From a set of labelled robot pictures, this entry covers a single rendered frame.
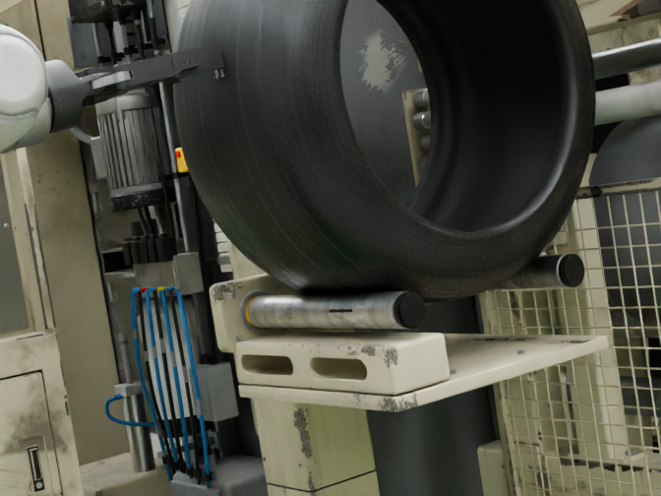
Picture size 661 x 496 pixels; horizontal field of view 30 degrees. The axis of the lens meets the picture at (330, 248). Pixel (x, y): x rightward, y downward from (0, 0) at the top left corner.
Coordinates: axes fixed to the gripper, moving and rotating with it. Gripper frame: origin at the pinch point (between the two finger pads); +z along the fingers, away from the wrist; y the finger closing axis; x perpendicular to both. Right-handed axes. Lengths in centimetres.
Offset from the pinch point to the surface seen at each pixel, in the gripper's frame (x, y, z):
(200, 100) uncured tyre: 4.5, 5.5, 2.7
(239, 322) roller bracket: 35.2, 22.8, 9.2
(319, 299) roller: 32.9, 5.1, 11.3
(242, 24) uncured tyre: -2.6, -4.2, 5.2
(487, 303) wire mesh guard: 49, 26, 57
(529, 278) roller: 39, -6, 38
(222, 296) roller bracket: 31.0, 22.8, 7.7
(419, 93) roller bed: 13, 35, 62
